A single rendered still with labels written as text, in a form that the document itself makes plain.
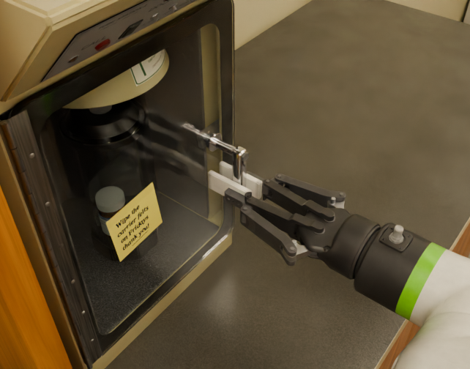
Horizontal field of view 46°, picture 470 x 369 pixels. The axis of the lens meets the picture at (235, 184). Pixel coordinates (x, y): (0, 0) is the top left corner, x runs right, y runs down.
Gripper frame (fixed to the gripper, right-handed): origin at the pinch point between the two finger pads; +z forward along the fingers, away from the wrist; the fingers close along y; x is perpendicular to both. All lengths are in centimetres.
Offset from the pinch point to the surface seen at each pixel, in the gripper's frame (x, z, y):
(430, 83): 20, -2, -74
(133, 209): -5.0, 3.4, 15.0
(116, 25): -31.4, -2.8, 18.3
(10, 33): -34.2, -2.5, 26.7
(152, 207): -3.1, 3.4, 12.1
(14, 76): -30.5, -1.2, 26.7
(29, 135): -21.9, 3.4, 24.6
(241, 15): 14, 48, -65
